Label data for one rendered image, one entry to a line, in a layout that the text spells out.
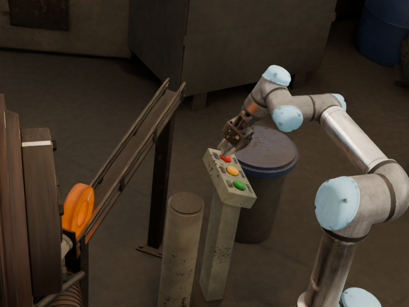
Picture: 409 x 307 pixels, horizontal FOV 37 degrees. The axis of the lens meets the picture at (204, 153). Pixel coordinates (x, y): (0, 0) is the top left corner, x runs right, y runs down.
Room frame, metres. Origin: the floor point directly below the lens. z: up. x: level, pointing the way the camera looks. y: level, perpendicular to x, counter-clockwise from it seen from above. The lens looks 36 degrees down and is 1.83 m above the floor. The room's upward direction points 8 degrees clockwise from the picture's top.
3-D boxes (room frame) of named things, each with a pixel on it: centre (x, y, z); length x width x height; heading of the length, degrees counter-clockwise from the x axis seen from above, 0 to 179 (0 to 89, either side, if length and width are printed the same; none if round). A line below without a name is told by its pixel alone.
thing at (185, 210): (1.52, 0.04, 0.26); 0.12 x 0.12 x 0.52
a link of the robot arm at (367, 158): (1.33, -0.40, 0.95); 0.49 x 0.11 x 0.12; 23
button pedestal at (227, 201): (1.62, -0.10, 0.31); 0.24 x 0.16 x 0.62; 21
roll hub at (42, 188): (0.76, 0.26, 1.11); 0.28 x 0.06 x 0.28; 21
